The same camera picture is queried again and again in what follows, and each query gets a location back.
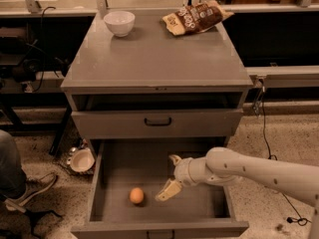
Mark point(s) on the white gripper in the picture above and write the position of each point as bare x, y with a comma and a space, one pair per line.
182, 173

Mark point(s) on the orange fruit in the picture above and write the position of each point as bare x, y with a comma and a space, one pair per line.
137, 195

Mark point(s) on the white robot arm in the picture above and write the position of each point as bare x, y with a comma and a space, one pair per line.
222, 166

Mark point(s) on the open middle drawer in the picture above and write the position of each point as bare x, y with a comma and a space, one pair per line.
202, 212

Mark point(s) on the grey top drawer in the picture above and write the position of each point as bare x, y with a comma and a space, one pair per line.
130, 124

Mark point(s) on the grey drawer cabinet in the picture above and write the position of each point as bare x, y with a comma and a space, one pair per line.
152, 70

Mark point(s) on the white bowl on floor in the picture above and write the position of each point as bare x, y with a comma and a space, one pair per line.
82, 160

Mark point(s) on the black chair base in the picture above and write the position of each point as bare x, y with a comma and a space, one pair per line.
34, 218

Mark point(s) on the brown chip bag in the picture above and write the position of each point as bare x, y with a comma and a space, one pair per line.
198, 18

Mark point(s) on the white ceramic bowl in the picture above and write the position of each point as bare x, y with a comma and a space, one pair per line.
120, 23

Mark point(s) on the person's leg in jeans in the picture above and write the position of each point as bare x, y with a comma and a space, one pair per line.
12, 176

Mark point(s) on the black top drawer handle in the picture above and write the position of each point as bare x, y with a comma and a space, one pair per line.
158, 122

